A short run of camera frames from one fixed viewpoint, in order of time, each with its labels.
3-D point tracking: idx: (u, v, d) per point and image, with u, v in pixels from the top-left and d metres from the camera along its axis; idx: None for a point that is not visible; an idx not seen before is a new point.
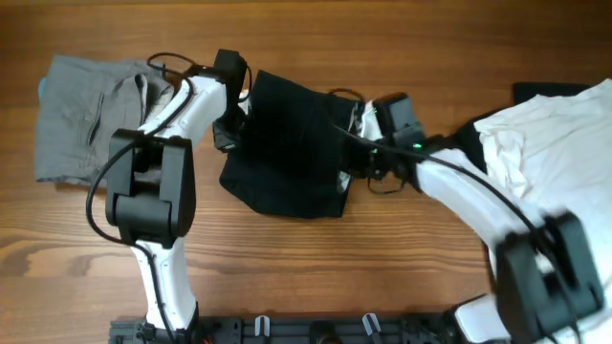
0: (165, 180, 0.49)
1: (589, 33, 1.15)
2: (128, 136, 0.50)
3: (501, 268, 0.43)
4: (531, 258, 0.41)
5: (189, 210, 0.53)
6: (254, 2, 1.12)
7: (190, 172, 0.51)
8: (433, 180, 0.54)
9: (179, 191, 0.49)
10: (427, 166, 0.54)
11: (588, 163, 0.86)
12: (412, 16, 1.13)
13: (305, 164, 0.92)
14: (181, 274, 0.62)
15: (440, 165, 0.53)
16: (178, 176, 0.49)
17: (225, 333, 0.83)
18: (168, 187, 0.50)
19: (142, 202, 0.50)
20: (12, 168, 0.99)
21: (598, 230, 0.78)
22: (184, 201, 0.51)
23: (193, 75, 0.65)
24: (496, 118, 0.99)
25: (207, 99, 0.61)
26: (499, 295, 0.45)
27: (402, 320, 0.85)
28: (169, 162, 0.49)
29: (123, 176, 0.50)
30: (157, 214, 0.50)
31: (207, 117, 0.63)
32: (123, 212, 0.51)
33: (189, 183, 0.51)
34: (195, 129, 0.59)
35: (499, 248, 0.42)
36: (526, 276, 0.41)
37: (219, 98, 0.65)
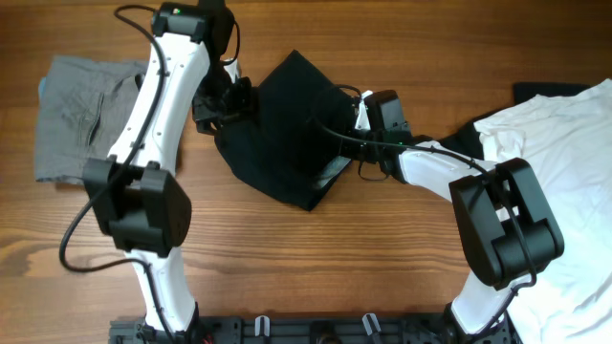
0: (150, 209, 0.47)
1: (588, 33, 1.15)
2: (102, 170, 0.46)
3: (458, 206, 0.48)
4: (482, 194, 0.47)
5: (182, 221, 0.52)
6: (254, 2, 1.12)
7: (175, 195, 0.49)
8: (415, 166, 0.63)
9: (165, 218, 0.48)
10: (406, 155, 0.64)
11: (588, 162, 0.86)
12: (412, 17, 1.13)
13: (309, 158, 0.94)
14: (178, 278, 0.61)
15: (416, 151, 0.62)
16: (162, 206, 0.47)
17: (225, 333, 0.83)
18: (155, 216, 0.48)
19: (132, 225, 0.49)
20: (12, 167, 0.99)
21: (598, 231, 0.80)
22: (174, 223, 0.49)
23: (164, 35, 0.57)
24: (496, 118, 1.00)
25: (182, 79, 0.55)
26: (465, 243, 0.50)
27: (402, 320, 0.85)
28: (150, 197, 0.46)
29: (106, 208, 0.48)
30: (148, 235, 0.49)
31: (186, 94, 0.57)
32: (115, 233, 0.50)
33: (177, 203, 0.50)
34: (175, 125, 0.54)
35: (453, 187, 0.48)
36: (478, 205, 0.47)
37: (200, 64, 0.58)
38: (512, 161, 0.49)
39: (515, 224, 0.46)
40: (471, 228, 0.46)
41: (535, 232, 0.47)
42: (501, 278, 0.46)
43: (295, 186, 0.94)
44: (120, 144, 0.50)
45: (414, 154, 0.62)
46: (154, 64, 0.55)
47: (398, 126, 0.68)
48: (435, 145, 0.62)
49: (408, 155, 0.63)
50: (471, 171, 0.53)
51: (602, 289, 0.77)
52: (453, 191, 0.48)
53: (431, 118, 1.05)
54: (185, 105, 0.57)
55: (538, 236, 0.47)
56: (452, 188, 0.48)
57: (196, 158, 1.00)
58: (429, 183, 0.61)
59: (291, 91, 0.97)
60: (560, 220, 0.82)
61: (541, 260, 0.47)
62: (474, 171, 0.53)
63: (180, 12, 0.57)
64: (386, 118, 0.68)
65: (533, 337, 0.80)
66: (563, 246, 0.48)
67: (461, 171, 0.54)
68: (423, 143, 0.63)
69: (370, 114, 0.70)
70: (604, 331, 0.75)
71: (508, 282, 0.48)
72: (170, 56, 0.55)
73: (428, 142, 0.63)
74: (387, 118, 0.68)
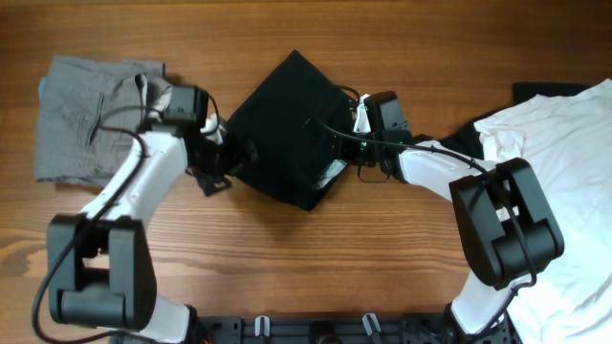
0: (115, 270, 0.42)
1: (588, 32, 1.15)
2: (68, 225, 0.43)
3: (457, 206, 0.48)
4: (482, 194, 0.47)
5: (150, 291, 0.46)
6: (254, 2, 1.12)
7: (145, 255, 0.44)
8: (415, 166, 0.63)
9: (132, 283, 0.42)
10: (406, 155, 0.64)
11: (588, 162, 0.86)
12: (413, 16, 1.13)
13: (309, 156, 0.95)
14: (161, 313, 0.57)
15: (416, 151, 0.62)
16: (128, 264, 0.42)
17: (225, 333, 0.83)
18: (119, 278, 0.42)
19: (90, 296, 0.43)
20: (12, 167, 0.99)
21: (598, 230, 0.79)
22: (140, 292, 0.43)
23: (145, 133, 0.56)
24: (496, 118, 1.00)
25: (163, 161, 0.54)
26: (465, 244, 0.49)
27: (402, 320, 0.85)
28: (118, 250, 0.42)
29: (67, 272, 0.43)
30: (107, 311, 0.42)
31: (163, 180, 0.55)
32: (69, 309, 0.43)
33: (144, 268, 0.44)
34: (150, 199, 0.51)
35: (453, 187, 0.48)
36: (477, 205, 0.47)
37: (177, 157, 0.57)
38: (512, 161, 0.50)
39: (516, 224, 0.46)
40: (471, 226, 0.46)
41: (535, 232, 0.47)
42: (500, 277, 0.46)
43: (292, 186, 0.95)
44: (94, 204, 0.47)
45: (414, 154, 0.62)
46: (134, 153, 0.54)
47: (398, 127, 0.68)
48: (435, 145, 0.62)
49: (408, 155, 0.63)
50: (471, 171, 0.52)
51: (602, 289, 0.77)
52: (453, 191, 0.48)
53: (432, 118, 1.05)
54: (160, 194, 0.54)
55: (539, 238, 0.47)
56: (452, 189, 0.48)
57: None
58: (429, 182, 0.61)
59: (271, 101, 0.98)
60: (560, 219, 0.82)
61: (542, 260, 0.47)
62: (473, 171, 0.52)
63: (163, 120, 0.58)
64: (386, 118, 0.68)
65: (534, 338, 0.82)
66: (563, 247, 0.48)
67: (461, 170, 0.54)
68: (424, 143, 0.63)
69: (370, 114, 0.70)
70: (605, 331, 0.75)
71: (508, 282, 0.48)
72: (152, 145, 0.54)
73: (428, 142, 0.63)
74: (388, 118, 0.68)
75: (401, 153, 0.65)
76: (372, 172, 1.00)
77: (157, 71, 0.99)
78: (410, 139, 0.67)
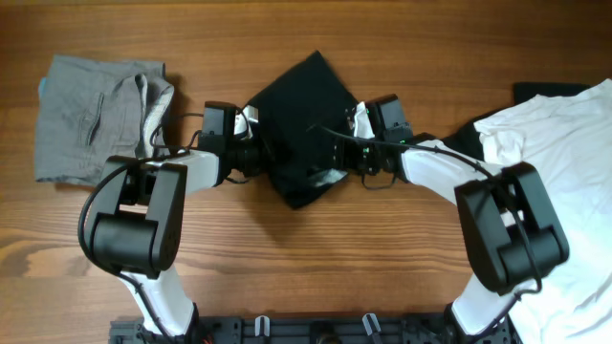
0: (155, 200, 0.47)
1: (589, 32, 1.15)
2: (122, 159, 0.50)
3: (463, 211, 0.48)
4: (489, 199, 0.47)
5: (175, 240, 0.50)
6: (254, 2, 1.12)
7: (181, 202, 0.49)
8: (417, 166, 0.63)
9: (167, 214, 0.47)
10: (408, 154, 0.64)
11: (589, 162, 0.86)
12: (413, 16, 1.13)
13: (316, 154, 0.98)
14: (173, 288, 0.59)
15: (420, 151, 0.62)
16: (170, 194, 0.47)
17: (225, 333, 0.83)
18: (157, 206, 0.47)
19: (121, 225, 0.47)
20: (12, 168, 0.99)
21: (598, 231, 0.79)
22: (170, 226, 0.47)
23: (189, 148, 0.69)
24: (496, 118, 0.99)
25: (202, 159, 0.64)
26: (469, 248, 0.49)
27: (402, 320, 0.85)
28: (162, 182, 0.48)
29: (112, 198, 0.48)
30: (137, 237, 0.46)
31: (202, 177, 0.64)
32: (100, 236, 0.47)
33: (177, 214, 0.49)
34: (192, 177, 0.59)
35: (460, 192, 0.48)
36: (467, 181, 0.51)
37: (211, 168, 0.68)
38: (518, 165, 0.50)
39: (522, 230, 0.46)
40: (477, 233, 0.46)
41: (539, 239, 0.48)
42: (505, 284, 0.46)
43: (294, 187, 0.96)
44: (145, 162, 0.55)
45: (417, 154, 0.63)
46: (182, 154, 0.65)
47: (400, 126, 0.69)
48: (438, 145, 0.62)
49: (411, 154, 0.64)
50: (476, 174, 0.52)
51: (602, 289, 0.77)
52: (459, 197, 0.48)
53: (432, 118, 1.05)
54: (194, 186, 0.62)
55: (543, 244, 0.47)
56: (459, 194, 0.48)
57: None
58: (432, 182, 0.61)
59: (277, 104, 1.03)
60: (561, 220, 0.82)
61: (546, 265, 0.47)
62: (478, 175, 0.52)
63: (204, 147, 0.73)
64: (387, 117, 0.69)
65: (533, 337, 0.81)
66: (568, 251, 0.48)
67: (467, 173, 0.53)
68: (426, 143, 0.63)
69: (371, 115, 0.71)
70: (605, 331, 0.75)
71: (513, 288, 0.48)
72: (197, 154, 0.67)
73: (431, 142, 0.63)
74: (389, 117, 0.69)
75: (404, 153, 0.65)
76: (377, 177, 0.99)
77: (157, 70, 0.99)
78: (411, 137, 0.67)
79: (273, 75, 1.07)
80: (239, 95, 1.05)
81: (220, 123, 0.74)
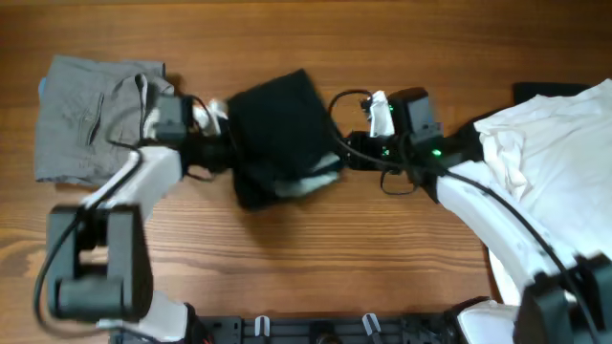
0: (112, 253, 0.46)
1: (589, 32, 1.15)
2: (68, 209, 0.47)
3: (529, 309, 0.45)
4: (560, 299, 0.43)
5: (143, 286, 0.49)
6: (254, 2, 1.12)
7: (140, 245, 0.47)
8: (459, 199, 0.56)
9: (130, 266, 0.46)
10: (450, 182, 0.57)
11: (589, 162, 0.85)
12: (413, 16, 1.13)
13: (294, 162, 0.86)
14: (161, 310, 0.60)
15: (468, 184, 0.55)
16: (127, 243, 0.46)
17: (225, 333, 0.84)
18: (118, 258, 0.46)
19: (87, 285, 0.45)
20: (12, 168, 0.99)
21: (598, 232, 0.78)
22: (137, 277, 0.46)
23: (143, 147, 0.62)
24: (497, 118, 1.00)
25: (155, 164, 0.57)
26: (522, 334, 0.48)
27: (402, 320, 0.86)
28: (114, 230, 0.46)
29: (67, 257, 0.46)
30: (103, 297, 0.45)
31: (158, 184, 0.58)
32: (66, 302, 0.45)
33: (141, 260, 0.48)
34: (146, 197, 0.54)
35: (530, 292, 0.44)
36: (525, 265, 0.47)
37: (171, 165, 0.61)
38: (592, 258, 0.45)
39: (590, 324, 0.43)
40: (542, 334, 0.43)
41: (579, 296, 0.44)
42: None
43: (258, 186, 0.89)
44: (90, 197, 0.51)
45: (466, 186, 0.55)
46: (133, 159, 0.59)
47: (429, 129, 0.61)
48: (486, 179, 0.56)
49: (459, 185, 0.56)
50: (542, 258, 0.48)
51: None
52: (527, 293, 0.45)
53: (433, 115, 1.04)
54: (151, 201, 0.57)
55: (582, 310, 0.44)
56: (529, 291, 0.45)
57: None
58: (474, 225, 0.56)
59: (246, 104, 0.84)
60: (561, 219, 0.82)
61: None
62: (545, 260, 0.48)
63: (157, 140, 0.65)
64: (415, 117, 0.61)
65: None
66: None
67: (531, 255, 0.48)
68: (470, 172, 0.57)
69: (397, 116, 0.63)
70: None
71: None
72: (146, 154, 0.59)
73: (486, 179, 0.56)
74: (417, 117, 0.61)
75: (443, 175, 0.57)
76: (394, 184, 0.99)
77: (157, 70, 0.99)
78: (448, 147, 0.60)
79: (273, 75, 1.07)
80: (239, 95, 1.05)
81: (176, 124, 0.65)
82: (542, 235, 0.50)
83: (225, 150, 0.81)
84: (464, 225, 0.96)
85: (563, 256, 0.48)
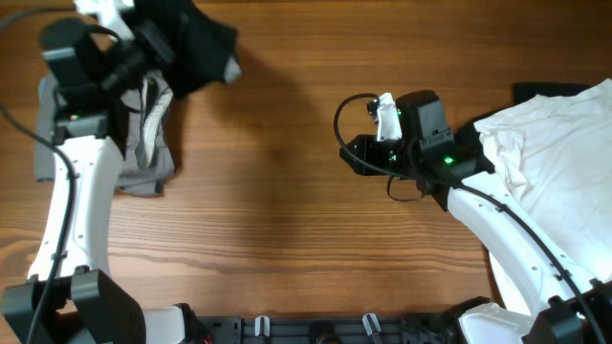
0: (89, 321, 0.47)
1: (588, 32, 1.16)
2: (27, 296, 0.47)
3: (539, 333, 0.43)
4: (574, 325, 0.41)
5: (132, 319, 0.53)
6: (254, 2, 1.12)
7: (116, 298, 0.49)
8: (468, 211, 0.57)
9: (113, 333, 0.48)
10: (462, 192, 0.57)
11: (588, 162, 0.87)
12: (412, 16, 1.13)
13: (197, 57, 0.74)
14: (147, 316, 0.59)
15: (482, 200, 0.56)
16: (104, 319, 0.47)
17: (225, 333, 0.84)
18: (98, 330, 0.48)
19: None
20: (12, 167, 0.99)
21: (598, 232, 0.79)
22: (123, 332, 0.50)
23: (64, 143, 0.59)
24: (496, 118, 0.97)
25: (91, 175, 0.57)
26: None
27: (402, 320, 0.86)
28: (88, 307, 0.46)
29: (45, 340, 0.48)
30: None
31: (104, 188, 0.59)
32: None
33: (120, 311, 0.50)
34: (97, 223, 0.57)
35: (543, 319, 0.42)
36: (543, 290, 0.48)
37: (113, 158, 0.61)
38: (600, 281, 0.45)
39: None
40: None
41: (595, 324, 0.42)
42: None
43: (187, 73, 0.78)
44: (44, 258, 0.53)
45: (478, 202, 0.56)
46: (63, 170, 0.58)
47: (440, 135, 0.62)
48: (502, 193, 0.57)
49: (472, 199, 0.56)
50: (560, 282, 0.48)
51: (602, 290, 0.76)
52: (539, 319, 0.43)
53: None
54: (104, 212, 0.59)
55: (594, 333, 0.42)
56: (541, 317, 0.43)
57: (198, 157, 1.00)
58: (483, 237, 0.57)
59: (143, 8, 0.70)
60: (561, 218, 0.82)
61: None
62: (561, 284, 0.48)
63: (76, 118, 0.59)
64: (426, 123, 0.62)
65: None
66: None
67: (547, 278, 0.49)
68: (485, 184, 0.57)
69: (408, 119, 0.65)
70: None
71: None
72: (76, 160, 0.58)
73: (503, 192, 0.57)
74: (429, 123, 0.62)
75: (456, 186, 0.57)
76: (403, 192, 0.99)
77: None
78: (460, 156, 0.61)
79: (273, 75, 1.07)
80: (239, 95, 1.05)
81: (74, 59, 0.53)
82: (559, 258, 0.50)
83: (157, 46, 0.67)
84: (464, 225, 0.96)
85: (579, 282, 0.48)
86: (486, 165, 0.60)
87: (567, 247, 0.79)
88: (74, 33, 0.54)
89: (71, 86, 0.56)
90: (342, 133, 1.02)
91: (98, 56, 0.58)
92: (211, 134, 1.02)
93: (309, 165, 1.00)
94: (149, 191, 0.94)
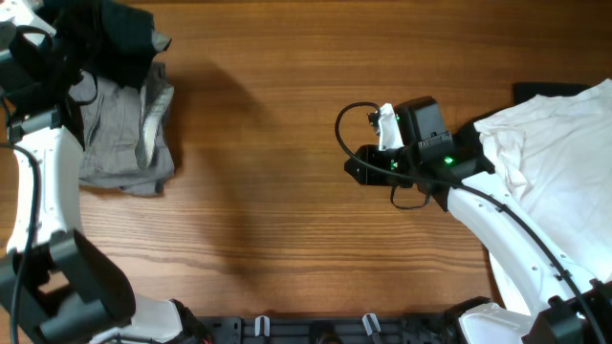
0: (74, 282, 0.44)
1: (588, 33, 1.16)
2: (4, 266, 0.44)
3: (539, 333, 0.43)
4: (575, 326, 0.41)
5: (121, 284, 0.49)
6: (254, 2, 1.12)
7: (98, 258, 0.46)
8: (469, 211, 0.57)
9: (97, 283, 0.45)
10: (462, 193, 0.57)
11: (588, 162, 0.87)
12: (412, 16, 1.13)
13: (118, 39, 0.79)
14: (146, 306, 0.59)
15: (482, 200, 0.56)
16: (84, 268, 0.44)
17: (225, 333, 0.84)
18: (81, 282, 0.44)
19: (65, 314, 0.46)
20: (12, 168, 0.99)
21: (598, 232, 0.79)
22: (109, 284, 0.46)
23: (24, 139, 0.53)
24: (496, 118, 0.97)
25: (53, 157, 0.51)
26: None
27: (402, 320, 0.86)
28: (69, 265, 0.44)
29: (30, 306, 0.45)
30: (86, 317, 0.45)
31: (71, 173, 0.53)
32: (54, 336, 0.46)
33: (103, 264, 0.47)
34: (70, 199, 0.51)
35: (544, 318, 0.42)
36: (543, 290, 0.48)
37: (73, 146, 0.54)
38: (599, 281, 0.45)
39: None
40: None
41: (595, 324, 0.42)
42: None
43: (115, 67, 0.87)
44: (17, 236, 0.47)
45: (478, 202, 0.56)
46: (24, 162, 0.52)
47: (438, 137, 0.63)
48: (503, 192, 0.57)
49: (471, 198, 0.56)
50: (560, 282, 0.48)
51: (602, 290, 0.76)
52: (539, 319, 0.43)
53: None
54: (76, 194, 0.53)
55: (594, 333, 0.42)
56: (541, 318, 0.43)
57: (198, 157, 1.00)
58: (483, 237, 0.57)
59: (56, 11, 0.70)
60: (560, 218, 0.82)
61: None
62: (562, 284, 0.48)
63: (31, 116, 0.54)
64: (423, 125, 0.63)
65: None
66: None
67: (546, 277, 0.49)
68: (485, 185, 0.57)
69: (404, 124, 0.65)
70: None
71: None
72: (36, 148, 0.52)
73: (502, 192, 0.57)
74: (425, 125, 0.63)
75: (456, 186, 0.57)
76: (404, 200, 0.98)
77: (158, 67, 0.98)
78: (461, 156, 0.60)
79: (273, 75, 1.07)
80: (239, 95, 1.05)
81: (12, 60, 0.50)
82: (559, 258, 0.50)
83: (83, 33, 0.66)
84: (465, 225, 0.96)
85: (579, 282, 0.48)
86: (487, 164, 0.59)
87: (567, 247, 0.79)
88: (4, 32, 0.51)
89: (16, 88, 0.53)
90: (342, 133, 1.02)
91: (36, 54, 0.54)
92: (211, 134, 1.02)
93: (309, 165, 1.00)
94: (149, 191, 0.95)
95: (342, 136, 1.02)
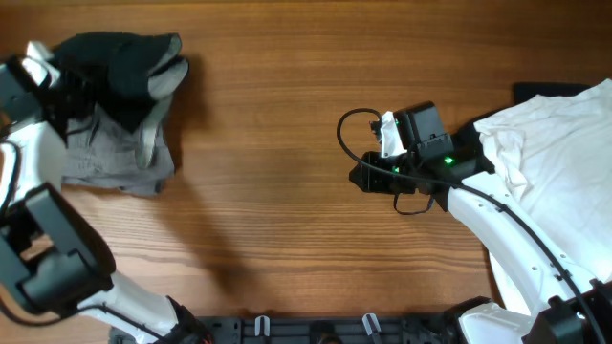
0: (52, 232, 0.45)
1: (588, 32, 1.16)
2: None
3: (540, 334, 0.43)
4: (576, 325, 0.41)
5: (100, 246, 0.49)
6: (254, 2, 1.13)
7: (75, 213, 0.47)
8: (468, 211, 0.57)
9: (75, 234, 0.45)
10: (461, 192, 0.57)
11: (587, 162, 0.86)
12: (412, 16, 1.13)
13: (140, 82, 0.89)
14: (137, 290, 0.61)
15: (482, 200, 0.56)
16: (61, 218, 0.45)
17: (225, 333, 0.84)
18: (59, 234, 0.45)
19: (46, 270, 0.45)
20: None
21: (598, 231, 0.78)
22: (87, 238, 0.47)
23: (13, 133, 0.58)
24: (496, 118, 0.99)
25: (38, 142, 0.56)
26: None
27: (402, 320, 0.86)
28: (45, 213, 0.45)
29: (11, 260, 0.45)
30: (68, 269, 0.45)
31: (53, 159, 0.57)
32: (36, 296, 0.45)
33: (82, 222, 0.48)
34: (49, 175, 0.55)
35: (544, 319, 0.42)
36: (542, 290, 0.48)
37: (53, 139, 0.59)
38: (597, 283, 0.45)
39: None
40: None
41: (595, 323, 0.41)
42: None
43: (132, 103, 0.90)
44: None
45: (479, 202, 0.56)
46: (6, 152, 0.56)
47: (438, 139, 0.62)
48: (502, 192, 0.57)
49: (471, 198, 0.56)
50: (559, 281, 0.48)
51: None
52: (539, 320, 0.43)
53: None
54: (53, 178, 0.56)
55: (594, 333, 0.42)
56: (541, 318, 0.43)
57: (198, 157, 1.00)
58: (483, 237, 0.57)
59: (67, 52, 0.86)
60: (560, 218, 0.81)
61: None
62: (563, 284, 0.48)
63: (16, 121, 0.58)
64: (421, 127, 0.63)
65: None
66: None
67: (545, 276, 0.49)
68: (486, 187, 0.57)
69: (403, 128, 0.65)
70: None
71: None
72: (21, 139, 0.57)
73: (502, 192, 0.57)
74: (423, 126, 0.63)
75: (455, 186, 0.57)
76: (404, 202, 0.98)
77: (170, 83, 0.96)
78: (460, 155, 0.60)
79: (273, 75, 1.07)
80: (239, 95, 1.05)
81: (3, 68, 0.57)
82: (559, 258, 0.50)
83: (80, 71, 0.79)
84: (464, 225, 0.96)
85: (579, 283, 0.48)
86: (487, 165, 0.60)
87: (567, 247, 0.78)
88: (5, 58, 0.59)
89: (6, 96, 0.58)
90: (343, 133, 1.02)
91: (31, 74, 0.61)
92: (211, 134, 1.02)
93: (309, 165, 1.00)
94: (149, 192, 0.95)
95: (343, 136, 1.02)
